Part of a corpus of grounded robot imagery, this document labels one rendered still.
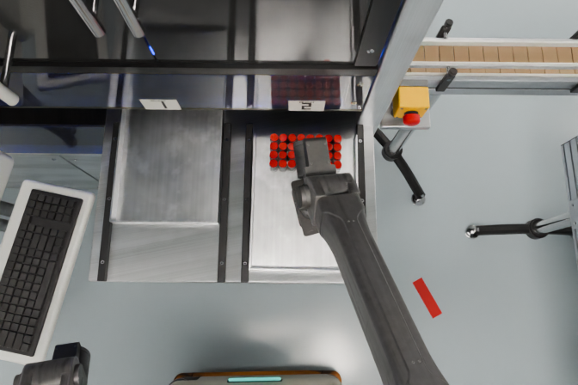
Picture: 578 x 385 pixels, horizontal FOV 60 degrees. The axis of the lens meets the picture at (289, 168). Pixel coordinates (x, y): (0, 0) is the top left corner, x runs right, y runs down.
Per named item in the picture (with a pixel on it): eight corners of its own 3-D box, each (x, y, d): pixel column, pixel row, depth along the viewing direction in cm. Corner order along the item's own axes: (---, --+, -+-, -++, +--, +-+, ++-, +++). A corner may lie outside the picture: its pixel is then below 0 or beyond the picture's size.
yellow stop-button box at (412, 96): (391, 91, 125) (397, 78, 118) (420, 91, 125) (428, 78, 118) (392, 119, 123) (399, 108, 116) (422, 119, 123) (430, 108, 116)
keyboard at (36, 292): (33, 189, 134) (28, 187, 132) (83, 199, 133) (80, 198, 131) (-21, 345, 124) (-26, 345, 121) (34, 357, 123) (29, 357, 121)
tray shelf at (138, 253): (110, 98, 135) (107, 95, 133) (371, 100, 135) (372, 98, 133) (90, 281, 122) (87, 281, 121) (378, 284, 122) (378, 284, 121)
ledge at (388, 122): (378, 80, 136) (379, 77, 135) (426, 81, 136) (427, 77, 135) (379, 129, 133) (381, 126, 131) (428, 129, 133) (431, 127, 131)
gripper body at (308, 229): (323, 174, 93) (328, 168, 86) (338, 228, 92) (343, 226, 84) (290, 183, 93) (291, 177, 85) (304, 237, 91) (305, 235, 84)
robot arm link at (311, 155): (303, 207, 72) (359, 200, 74) (292, 130, 74) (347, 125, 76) (288, 215, 84) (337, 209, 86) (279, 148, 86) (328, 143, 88)
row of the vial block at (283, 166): (269, 163, 128) (268, 158, 124) (340, 165, 128) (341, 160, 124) (269, 172, 128) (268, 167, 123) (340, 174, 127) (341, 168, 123)
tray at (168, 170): (126, 95, 133) (122, 90, 130) (224, 96, 133) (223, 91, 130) (113, 223, 124) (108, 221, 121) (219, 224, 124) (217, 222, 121)
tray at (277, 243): (255, 137, 130) (254, 132, 127) (355, 138, 130) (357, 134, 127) (249, 271, 121) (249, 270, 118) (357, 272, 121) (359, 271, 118)
